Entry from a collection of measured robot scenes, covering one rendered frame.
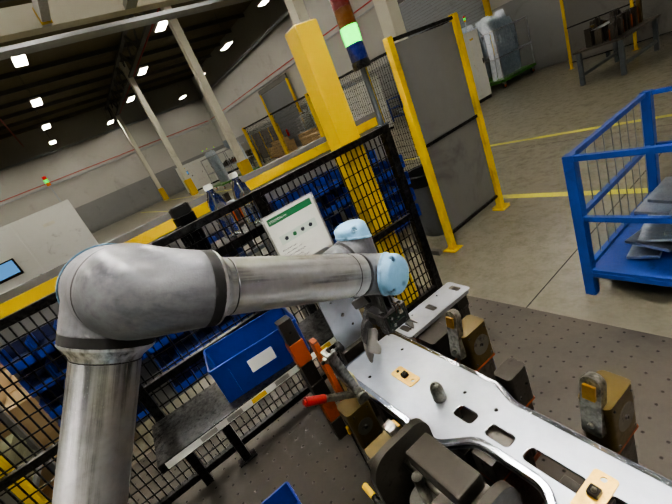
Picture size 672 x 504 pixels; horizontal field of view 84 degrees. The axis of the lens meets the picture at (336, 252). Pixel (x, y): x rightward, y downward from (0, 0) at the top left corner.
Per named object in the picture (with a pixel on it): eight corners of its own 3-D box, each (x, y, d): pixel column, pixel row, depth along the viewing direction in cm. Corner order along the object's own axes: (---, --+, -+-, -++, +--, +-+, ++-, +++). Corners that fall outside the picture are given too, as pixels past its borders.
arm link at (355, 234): (322, 235, 81) (346, 216, 86) (340, 276, 85) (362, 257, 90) (348, 234, 75) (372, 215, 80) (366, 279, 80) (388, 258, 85)
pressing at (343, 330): (368, 331, 125) (329, 244, 113) (342, 352, 121) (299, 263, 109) (367, 331, 126) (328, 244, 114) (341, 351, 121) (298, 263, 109)
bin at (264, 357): (311, 349, 124) (295, 318, 119) (228, 404, 115) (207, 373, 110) (295, 331, 138) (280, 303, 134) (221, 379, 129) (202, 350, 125)
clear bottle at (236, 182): (267, 218, 139) (242, 168, 132) (252, 226, 136) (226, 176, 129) (261, 217, 144) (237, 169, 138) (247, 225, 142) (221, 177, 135)
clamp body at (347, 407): (414, 492, 103) (369, 399, 91) (388, 519, 99) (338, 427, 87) (399, 476, 108) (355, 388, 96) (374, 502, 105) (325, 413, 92)
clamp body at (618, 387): (657, 488, 83) (642, 371, 70) (632, 530, 78) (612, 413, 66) (623, 470, 88) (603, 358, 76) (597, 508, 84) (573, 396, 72)
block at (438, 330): (482, 389, 124) (459, 322, 114) (459, 413, 119) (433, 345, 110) (464, 380, 130) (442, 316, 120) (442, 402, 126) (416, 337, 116)
